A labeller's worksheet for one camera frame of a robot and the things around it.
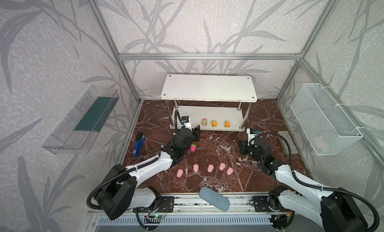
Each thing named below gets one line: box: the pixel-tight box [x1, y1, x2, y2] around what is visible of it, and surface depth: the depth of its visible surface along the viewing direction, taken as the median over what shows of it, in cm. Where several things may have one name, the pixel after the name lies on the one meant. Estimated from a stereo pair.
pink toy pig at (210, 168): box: [207, 164, 214, 173], surface depth 86 cm
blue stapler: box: [133, 132, 146, 157], surface depth 95 cm
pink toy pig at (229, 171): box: [226, 167, 234, 175], surface depth 84 cm
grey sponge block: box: [277, 131, 298, 156], surface depth 96 cm
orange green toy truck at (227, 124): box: [224, 120, 231, 128], surface depth 98 cm
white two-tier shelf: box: [160, 74, 258, 132], surface depth 84 cm
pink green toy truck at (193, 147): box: [190, 144, 197, 152], surface depth 93 cm
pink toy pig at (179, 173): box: [177, 169, 184, 178], surface depth 84 cm
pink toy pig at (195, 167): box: [193, 163, 199, 172], surface depth 86 cm
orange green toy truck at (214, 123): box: [211, 120, 218, 128], surface depth 98 cm
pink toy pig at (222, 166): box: [219, 162, 226, 171], surface depth 86 cm
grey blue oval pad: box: [199, 186, 230, 212], surface depth 75 cm
